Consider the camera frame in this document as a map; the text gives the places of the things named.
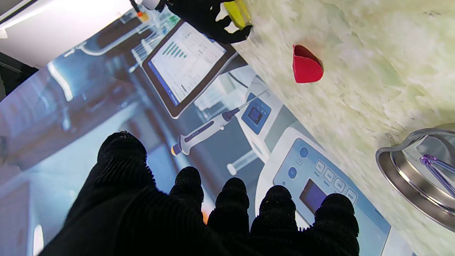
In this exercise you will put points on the lab scene backdrop poster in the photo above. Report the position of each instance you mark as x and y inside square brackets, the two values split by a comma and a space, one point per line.
[106, 89]

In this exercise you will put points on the red filter paper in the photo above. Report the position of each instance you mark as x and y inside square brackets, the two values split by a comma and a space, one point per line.
[305, 69]

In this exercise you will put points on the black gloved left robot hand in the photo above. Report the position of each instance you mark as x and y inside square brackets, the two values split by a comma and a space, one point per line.
[160, 227]

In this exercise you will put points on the round stainless steel tray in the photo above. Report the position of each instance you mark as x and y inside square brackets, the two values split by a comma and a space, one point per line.
[401, 167]

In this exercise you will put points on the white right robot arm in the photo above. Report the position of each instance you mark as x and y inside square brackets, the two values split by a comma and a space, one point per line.
[153, 3]

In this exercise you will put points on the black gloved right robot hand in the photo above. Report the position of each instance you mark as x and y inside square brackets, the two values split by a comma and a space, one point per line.
[199, 14]

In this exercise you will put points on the clear culture dish yellow lid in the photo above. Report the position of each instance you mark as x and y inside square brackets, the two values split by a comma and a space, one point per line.
[237, 12]

